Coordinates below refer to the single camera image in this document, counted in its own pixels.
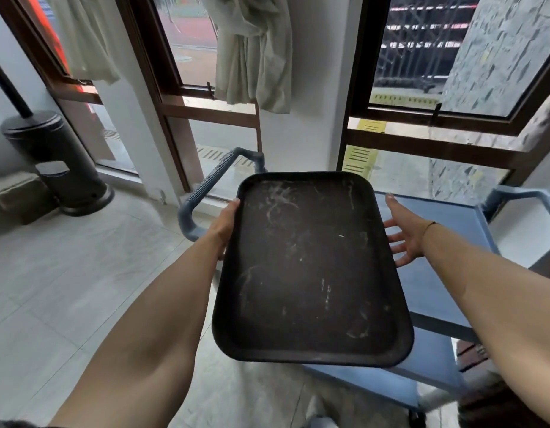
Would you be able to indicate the brown window frame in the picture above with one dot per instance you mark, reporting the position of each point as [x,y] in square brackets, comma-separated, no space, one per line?
[168,102]
[435,144]
[52,75]

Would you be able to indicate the person's left forearm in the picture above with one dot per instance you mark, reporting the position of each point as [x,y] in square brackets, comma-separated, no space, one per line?
[154,338]

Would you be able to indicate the blue service cart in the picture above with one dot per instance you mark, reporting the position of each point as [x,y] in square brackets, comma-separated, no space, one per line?
[439,285]

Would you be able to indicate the white curtain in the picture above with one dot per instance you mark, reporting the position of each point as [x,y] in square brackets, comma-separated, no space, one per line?
[85,35]

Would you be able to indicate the beige storage box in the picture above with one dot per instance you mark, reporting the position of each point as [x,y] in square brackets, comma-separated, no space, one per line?
[18,198]

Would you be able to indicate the person's left thumb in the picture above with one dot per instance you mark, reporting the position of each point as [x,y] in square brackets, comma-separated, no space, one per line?
[231,212]

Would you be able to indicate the black serving tray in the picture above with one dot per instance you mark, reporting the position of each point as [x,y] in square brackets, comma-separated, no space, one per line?
[310,267]

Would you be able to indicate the person's right forearm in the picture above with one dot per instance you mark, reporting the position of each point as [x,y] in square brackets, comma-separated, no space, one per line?
[488,298]

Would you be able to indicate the black patio heater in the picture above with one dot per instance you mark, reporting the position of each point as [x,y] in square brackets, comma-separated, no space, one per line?
[61,164]

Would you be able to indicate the person's right middle finger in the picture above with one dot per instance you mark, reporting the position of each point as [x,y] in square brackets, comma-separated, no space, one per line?
[396,237]

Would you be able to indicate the person's left hand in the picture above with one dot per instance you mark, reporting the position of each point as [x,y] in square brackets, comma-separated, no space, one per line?
[223,229]

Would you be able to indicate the person's right thumb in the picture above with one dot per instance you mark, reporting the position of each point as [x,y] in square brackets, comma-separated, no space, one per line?
[397,207]

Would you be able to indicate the beige tied curtain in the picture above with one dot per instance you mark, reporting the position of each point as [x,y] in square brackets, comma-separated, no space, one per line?
[252,53]

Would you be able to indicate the person's right hand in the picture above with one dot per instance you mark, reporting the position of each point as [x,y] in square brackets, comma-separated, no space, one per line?
[411,238]

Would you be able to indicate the person's right little finger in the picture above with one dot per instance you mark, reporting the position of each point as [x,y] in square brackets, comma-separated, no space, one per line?
[402,262]

